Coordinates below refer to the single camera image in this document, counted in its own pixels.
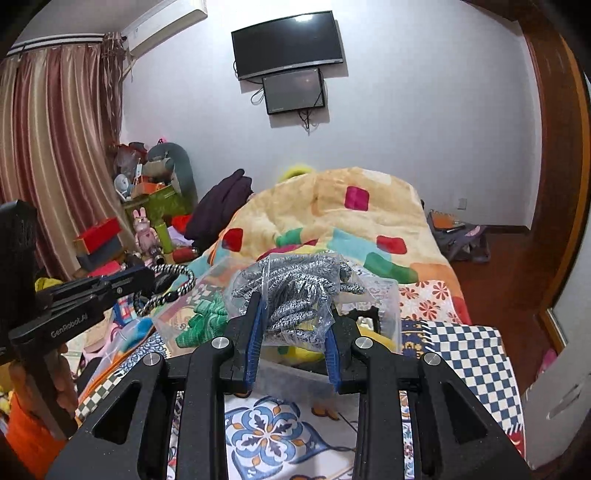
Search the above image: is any green knitted cloth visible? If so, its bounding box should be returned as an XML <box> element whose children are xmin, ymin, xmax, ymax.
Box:
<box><xmin>175</xmin><ymin>292</ymin><xmax>229</xmax><ymax>348</ymax></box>

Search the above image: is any small black wall monitor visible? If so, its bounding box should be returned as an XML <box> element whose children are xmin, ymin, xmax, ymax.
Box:
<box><xmin>263</xmin><ymin>68</ymin><xmax>325</xmax><ymax>115</ymax></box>

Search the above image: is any black white braided cord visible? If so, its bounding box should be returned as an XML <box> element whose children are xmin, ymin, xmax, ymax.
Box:
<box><xmin>133</xmin><ymin>262</ymin><xmax>198</xmax><ymax>317</ymax></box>

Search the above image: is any grey green plush toy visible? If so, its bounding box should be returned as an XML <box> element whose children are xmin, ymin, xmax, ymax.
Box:
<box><xmin>142</xmin><ymin>142</ymin><xmax>198</xmax><ymax>206</ymax></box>

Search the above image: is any colourful patchwork bed sheet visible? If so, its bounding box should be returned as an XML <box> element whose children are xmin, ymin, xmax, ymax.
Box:
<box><xmin>75</xmin><ymin>280</ymin><xmax>528</xmax><ymax>480</ymax></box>

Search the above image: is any striped brown curtain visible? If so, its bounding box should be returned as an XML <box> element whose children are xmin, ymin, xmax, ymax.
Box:
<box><xmin>1</xmin><ymin>33</ymin><xmax>132</xmax><ymax>280</ymax></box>

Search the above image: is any clear plastic storage box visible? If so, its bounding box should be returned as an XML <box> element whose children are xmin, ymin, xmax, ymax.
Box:
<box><xmin>152</xmin><ymin>252</ymin><xmax>400</xmax><ymax>401</ymax></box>

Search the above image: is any brown wooden door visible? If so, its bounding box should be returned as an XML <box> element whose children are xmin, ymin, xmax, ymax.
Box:
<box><xmin>521</xmin><ymin>15</ymin><xmax>590</xmax><ymax>317</ymax></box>

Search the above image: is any black and cream sock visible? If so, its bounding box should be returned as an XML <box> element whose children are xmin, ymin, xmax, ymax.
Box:
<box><xmin>346</xmin><ymin>306</ymin><xmax>382</xmax><ymax>334</ymax></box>

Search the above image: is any black wall television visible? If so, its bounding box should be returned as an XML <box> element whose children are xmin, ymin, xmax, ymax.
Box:
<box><xmin>231</xmin><ymin>11</ymin><xmax>344</xmax><ymax>80</ymax></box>

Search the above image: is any bagged grey braided rope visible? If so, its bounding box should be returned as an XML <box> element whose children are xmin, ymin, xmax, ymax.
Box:
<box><xmin>223</xmin><ymin>250</ymin><xmax>371</xmax><ymax>351</ymax></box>

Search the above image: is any pink rabbit toy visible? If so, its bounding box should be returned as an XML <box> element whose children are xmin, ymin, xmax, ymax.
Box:
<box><xmin>133</xmin><ymin>207</ymin><xmax>161</xmax><ymax>260</ymax></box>

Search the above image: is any green cardboard box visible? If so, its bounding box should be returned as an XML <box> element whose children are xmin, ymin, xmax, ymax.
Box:
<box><xmin>122</xmin><ymin>186</ymin><xmax>193</xmax><ymax>224</ymax></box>

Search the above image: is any dark purple garment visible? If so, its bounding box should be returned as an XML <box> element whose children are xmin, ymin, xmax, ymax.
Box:
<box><xmin>184</xmin><ymin>169</ymin><xmax>253</xmax><ymax>253</ymax></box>

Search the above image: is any yellow felt ball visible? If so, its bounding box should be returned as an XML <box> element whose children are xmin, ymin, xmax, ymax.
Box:
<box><xmin>270</xmin><ymin>326</ymin><xmax>400</xmax><ymax>366</ymax></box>

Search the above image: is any white hard suitcase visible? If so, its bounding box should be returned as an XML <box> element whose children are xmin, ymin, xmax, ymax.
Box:
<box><xmin>522</xmin><ymin>328</ymin><xmax>591</xmax><ymax>469</ymax></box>

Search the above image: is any beige colourful patch quilt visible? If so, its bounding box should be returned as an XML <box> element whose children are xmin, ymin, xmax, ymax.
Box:
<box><xmin>190</xmin><ymin>167</ymin><xmax>471</xmax><ymax>324</ymax></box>

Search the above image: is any red box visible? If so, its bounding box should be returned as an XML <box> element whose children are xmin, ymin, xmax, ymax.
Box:
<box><xmin>73</xmin><ymin>217</ymin><xmax>121</xmax><ymax>255</ymax></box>

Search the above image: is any left hand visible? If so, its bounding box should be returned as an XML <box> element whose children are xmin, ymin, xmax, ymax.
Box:
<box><xmin>9</xmin><ymin>344</ymin><xmax>78</xmax><ymax>418</ymax></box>

